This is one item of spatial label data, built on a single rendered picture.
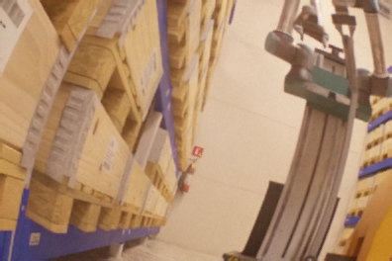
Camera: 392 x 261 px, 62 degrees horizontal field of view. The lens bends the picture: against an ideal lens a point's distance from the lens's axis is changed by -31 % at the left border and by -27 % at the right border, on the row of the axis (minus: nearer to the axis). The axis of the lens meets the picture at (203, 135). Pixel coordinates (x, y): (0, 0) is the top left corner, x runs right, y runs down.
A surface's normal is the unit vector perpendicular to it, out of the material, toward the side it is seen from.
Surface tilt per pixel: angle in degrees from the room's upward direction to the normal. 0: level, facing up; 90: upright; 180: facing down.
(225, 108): 90
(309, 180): 90
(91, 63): 90
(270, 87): 90
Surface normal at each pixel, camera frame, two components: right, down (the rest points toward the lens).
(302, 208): -0.15, -0.26
